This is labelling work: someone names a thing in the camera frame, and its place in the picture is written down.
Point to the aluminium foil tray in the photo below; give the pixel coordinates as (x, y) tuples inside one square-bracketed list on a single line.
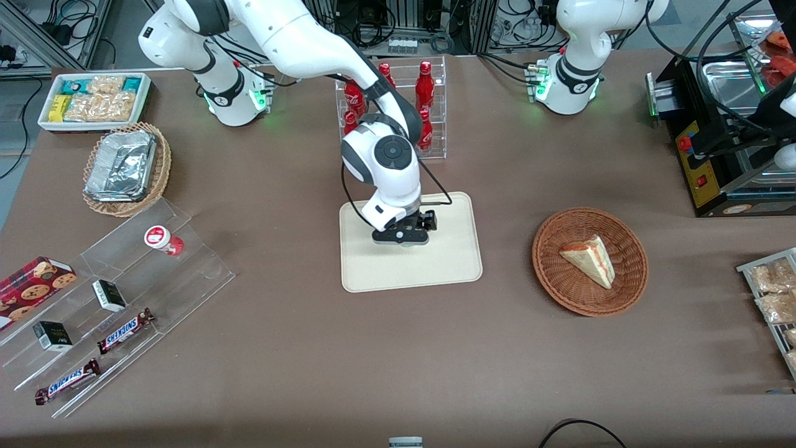
[(121, 165)]

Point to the beige plastic tray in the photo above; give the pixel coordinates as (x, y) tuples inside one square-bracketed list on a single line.
[(451, 267)]

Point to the clear bag of snacks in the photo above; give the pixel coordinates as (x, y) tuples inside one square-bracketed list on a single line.
[(774, 275), (780, 308)]

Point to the red food pack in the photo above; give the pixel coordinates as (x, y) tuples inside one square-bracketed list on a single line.
[(780, 62)]

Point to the teal snack packet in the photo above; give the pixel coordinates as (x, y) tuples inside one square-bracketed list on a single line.
[(76, 86), (132, 84)]

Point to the yellow snack packet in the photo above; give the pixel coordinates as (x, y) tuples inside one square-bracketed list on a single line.
[(60, 107)]

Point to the clear bag of crackers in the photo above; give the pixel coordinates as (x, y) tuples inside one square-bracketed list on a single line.
[(102, 106)]

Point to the small black box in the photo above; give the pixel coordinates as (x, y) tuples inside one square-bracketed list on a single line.
[(109, 296), (53, 336)]

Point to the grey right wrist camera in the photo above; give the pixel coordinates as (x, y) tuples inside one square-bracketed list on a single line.
[(401, 237)]

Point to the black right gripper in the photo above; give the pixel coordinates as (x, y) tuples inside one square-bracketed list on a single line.
[(425, 219)]

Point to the steel tray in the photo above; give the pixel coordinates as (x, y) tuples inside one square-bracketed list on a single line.
[(731, 87)]

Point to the oval tan wicker basket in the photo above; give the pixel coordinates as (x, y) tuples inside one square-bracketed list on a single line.
[(163, 165)]

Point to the wrapped triangle sandwich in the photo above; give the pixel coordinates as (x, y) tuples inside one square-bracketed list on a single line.
[(591, 260)]

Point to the Snickers chocolate bar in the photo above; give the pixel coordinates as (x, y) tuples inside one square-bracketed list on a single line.
[(124, 330), (67, 381)]

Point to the aluminium frame post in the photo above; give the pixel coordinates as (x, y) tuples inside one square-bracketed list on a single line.
[(482, 25), (329, 11)]

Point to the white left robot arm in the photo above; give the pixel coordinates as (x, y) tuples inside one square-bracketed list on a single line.
[(575, 84)]

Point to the clear acrylic stepped display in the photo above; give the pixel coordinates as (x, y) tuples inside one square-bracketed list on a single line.
[(199, 274)]

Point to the red cola bottle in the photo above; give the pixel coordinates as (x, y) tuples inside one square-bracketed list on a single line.
[(427, 132), (425, 84), (386, 73), (356, 98), (349, 122)]

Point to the white snack bin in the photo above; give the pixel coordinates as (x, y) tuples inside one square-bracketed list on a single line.
[(144, 102)]

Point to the clear acrylic bottle rack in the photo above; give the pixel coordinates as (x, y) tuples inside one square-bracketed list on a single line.
[(439, 93)]

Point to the red yogurt cup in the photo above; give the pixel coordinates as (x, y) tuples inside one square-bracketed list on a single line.
[(163, 239)]

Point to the small grey device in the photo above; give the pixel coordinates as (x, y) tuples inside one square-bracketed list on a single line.
[(405, 442)]

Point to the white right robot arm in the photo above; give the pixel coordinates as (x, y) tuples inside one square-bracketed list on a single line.
[(298, 37)]

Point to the grey power strip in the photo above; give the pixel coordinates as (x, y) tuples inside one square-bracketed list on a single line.
[(402, 45)]

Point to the black sealing machine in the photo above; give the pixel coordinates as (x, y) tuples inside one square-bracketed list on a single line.
[(715, 180)]

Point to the round brown wicker basket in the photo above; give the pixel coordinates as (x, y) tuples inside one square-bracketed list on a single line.
[(559, 292)]

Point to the red tartan cookie box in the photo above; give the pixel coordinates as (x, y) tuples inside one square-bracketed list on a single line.
[(34, 286)]

